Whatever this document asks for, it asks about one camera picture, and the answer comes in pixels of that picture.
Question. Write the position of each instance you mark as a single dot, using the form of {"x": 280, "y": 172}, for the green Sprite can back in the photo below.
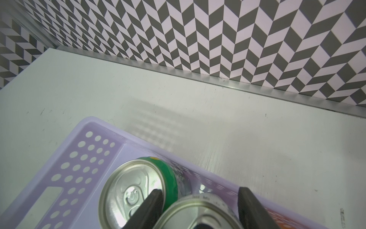
{"x": 131, "y": 183}

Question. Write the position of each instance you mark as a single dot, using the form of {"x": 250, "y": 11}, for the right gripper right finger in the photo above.
{"x": 252, "y": 213}

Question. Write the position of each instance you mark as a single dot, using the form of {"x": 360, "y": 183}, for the white Monster can back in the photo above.
{"x": 199, "y": 211}

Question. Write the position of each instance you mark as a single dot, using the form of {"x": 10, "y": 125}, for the orange Fanta can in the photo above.
{"x": 284, "y": 222}

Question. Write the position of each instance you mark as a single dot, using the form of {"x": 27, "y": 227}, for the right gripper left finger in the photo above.
{"x": 148, "y": 213}

